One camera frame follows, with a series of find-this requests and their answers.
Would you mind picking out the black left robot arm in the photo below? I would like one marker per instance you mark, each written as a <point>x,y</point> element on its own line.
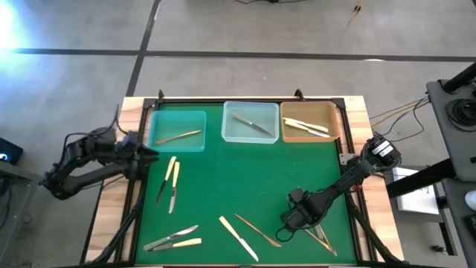
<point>85,178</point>

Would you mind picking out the yellow tool on floor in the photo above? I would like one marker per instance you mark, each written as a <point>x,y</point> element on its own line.
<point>356,11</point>

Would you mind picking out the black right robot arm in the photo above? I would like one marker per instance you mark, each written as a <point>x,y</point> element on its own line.
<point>349,175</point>

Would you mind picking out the black computer tower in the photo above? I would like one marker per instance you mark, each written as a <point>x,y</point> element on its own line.
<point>9,149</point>

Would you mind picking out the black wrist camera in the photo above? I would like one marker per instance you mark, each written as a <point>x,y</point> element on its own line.
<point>132,138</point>
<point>296,195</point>

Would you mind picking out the black beam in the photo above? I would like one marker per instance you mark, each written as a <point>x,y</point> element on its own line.
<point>420,178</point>

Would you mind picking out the gray equipment cart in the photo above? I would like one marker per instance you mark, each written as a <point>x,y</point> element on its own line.
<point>439,111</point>

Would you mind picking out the clear translucent plastic bin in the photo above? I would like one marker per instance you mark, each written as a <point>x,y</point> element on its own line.
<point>260,111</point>

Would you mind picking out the gray side table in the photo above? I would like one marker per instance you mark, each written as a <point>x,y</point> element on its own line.
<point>15,175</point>

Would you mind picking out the green table mat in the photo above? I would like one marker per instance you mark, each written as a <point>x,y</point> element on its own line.
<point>241,178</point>

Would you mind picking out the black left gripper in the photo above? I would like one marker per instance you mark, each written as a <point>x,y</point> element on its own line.
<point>134,160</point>

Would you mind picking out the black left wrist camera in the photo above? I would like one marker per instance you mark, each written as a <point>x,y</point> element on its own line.
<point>132,138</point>

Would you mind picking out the white box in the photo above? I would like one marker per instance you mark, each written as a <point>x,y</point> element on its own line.
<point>416,201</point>

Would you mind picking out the small black floor item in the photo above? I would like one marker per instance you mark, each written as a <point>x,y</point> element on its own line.
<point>439,250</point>

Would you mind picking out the long pale wooden stick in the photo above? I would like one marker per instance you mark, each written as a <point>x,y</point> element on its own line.
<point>326,239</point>

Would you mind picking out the gray work table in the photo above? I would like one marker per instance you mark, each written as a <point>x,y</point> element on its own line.
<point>455,223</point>

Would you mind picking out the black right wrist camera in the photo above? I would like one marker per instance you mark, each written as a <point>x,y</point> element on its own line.
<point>296,195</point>

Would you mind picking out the orange translucent plastic bin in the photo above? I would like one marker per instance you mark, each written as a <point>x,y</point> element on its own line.
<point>308,109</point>

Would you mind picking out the black pole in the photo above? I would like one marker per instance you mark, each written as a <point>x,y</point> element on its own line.
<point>461,77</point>

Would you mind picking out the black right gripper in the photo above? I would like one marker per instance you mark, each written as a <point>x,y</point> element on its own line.
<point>303,216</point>

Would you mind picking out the white round object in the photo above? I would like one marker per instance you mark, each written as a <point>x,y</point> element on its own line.
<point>471,201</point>

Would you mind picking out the teal translucent plastic bin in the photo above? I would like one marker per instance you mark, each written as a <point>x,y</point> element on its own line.
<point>178,123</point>

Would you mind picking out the small metal bracket plate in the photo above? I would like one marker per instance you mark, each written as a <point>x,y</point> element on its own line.
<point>346,159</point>

